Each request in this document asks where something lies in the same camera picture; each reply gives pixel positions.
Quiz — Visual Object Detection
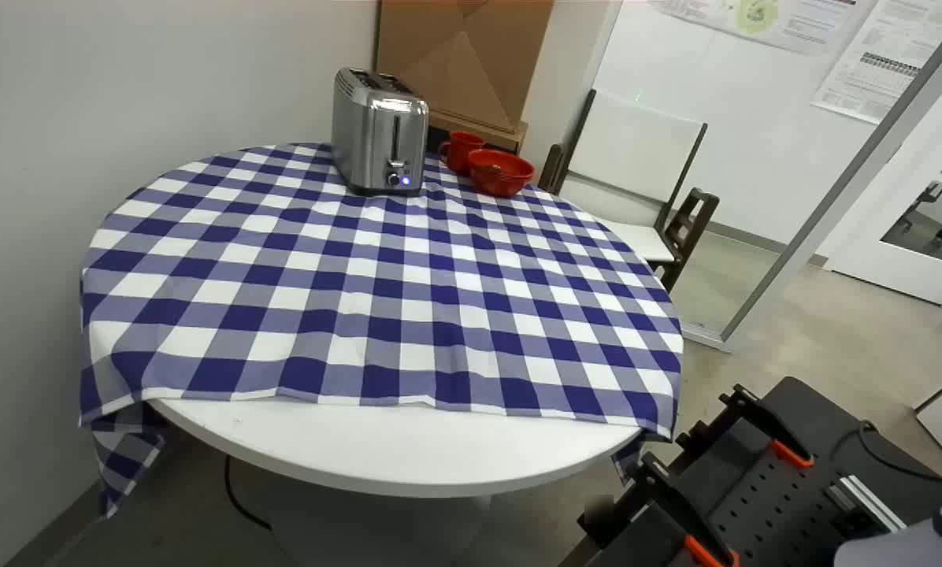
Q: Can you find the silver two-slot toaster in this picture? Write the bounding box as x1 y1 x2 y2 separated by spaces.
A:
329 67 430 198

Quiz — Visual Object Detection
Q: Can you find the blue white checkered tablecloth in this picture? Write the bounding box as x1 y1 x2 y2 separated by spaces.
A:
73 137 687 524

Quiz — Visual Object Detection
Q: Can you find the red bowl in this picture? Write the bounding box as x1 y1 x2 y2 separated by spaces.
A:
463 146 538 200

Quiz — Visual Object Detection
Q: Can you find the red cup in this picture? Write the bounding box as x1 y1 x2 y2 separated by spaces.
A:
440 128 489 176

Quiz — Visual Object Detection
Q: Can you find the round white table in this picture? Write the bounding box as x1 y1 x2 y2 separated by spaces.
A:
148 391 647 567

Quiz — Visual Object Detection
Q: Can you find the dark wooden chair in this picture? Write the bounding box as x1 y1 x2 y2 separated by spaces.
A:
605 186 722 295

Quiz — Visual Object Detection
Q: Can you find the tall brown cardboard box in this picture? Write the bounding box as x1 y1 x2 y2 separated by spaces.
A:
373 0 558 153

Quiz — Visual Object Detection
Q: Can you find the black clamp with orange tip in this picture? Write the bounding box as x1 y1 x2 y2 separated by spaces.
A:
577 450 747 567
687 382 817 477

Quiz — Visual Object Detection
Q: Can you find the poster with green circle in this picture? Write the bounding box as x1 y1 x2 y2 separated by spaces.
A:
647 0 875 57

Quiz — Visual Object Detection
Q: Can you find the white door with window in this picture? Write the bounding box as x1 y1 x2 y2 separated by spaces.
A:
818 60 942 321

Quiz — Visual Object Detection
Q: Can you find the white text poster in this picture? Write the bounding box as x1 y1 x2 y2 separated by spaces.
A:
814 0 942 125

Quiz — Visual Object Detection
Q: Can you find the white panel with dark frame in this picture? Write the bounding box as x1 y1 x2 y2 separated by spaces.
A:
558 87 710 229

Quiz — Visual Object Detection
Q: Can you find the thin black floor cable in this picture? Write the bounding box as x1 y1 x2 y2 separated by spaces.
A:
220 452 275 534

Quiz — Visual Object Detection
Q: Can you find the black perforated mount plate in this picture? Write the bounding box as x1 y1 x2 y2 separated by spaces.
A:
637 375 942 567

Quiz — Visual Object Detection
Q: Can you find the grey metal frame post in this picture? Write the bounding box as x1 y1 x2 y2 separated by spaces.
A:
715 2 942 352

